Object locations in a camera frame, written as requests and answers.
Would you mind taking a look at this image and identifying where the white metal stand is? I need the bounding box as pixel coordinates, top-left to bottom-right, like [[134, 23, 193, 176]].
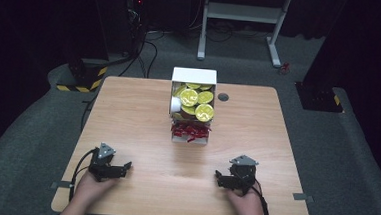
[[196, 0, 295, 70]]

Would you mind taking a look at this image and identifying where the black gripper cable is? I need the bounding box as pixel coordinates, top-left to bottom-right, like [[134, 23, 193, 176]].
[[67, 146, 98, 205], [250, 180, 274, 215]]

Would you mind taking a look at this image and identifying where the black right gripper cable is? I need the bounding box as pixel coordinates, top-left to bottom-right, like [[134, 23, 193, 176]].
[[250, 180, 274, 215]]

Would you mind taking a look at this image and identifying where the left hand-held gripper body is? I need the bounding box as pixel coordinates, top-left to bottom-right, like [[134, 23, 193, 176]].
[[87, 141, 119, 184]]

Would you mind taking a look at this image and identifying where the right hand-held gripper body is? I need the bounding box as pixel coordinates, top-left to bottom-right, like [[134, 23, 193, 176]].
[[226, 154, 261, 195]]

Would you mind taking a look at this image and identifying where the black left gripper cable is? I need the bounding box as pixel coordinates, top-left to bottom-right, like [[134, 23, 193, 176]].
[[67, 146, 98, 205]]

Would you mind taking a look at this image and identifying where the small red floor object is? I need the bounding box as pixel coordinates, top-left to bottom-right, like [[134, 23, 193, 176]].
[[278, 61, 290, 76]]

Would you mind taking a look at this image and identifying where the clear plastic tray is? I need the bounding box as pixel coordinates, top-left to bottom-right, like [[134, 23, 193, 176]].
[[169, 117, 212, 146]]

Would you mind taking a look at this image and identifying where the pile of yellow-lidded cups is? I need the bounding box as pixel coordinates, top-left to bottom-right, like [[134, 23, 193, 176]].
[[171, 81, 217, 124]]

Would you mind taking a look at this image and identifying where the black yellow striped stand base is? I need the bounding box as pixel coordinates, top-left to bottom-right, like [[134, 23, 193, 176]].
[[55, 56, 110, 95]]

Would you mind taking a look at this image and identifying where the dark equipment rack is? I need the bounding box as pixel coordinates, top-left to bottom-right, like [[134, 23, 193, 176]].
[[120, 0, 150, 58]]

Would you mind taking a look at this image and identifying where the person's right hand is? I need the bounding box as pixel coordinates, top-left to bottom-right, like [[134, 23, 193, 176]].
[[224, 186, 268, 215]]

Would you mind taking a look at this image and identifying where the black floor cable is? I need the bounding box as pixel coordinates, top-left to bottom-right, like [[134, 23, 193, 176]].
[[117, 29, 166, 81]]

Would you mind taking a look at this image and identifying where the person's left hand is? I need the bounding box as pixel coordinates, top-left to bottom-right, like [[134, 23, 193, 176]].
[[71, 171, 121, 212]]

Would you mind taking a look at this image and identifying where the white cardboard box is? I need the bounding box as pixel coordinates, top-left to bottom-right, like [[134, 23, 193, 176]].
[[168, 65, 219, 124]]

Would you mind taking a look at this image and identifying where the grey tape piece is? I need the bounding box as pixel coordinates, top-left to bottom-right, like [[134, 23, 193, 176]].
[[292, 192, 315, 203], [49, 179, 75, 192]]

